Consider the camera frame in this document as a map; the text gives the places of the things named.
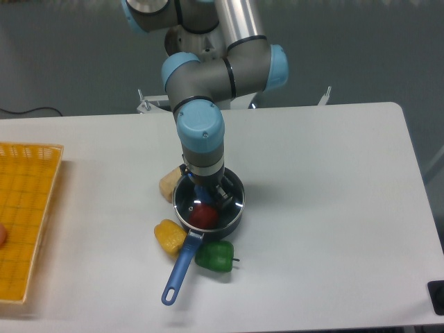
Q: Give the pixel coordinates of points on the yellow woven basket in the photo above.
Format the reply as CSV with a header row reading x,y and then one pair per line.
x,y
28,177

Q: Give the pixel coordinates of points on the green bell pepper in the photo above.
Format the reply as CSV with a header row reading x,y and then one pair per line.
x,y
217,256

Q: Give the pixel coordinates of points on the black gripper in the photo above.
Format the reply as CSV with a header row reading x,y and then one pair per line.
x,y
210,177

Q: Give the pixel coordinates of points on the dark pot blue handle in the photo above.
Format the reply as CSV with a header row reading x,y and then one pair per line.
x,y
193,241

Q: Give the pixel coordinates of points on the glass pot lid blue knob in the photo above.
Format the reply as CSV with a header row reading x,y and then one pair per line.
x,y
186,195

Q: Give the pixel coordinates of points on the black device at table edge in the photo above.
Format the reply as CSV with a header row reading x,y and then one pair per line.
x,y
436,292

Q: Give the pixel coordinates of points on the red bell pepper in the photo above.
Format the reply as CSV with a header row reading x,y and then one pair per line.
x,y
204,216

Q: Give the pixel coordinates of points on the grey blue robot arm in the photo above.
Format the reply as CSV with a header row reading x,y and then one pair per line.
x,y
194,87

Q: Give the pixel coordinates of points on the orange object in basket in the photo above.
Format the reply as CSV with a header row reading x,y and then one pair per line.
x,y
3,234

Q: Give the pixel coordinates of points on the yellow bell pepper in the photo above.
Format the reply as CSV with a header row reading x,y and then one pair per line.
x,y
170,236

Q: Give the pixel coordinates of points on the beige bread loaf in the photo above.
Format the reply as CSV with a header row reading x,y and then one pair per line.
x,y
168,183

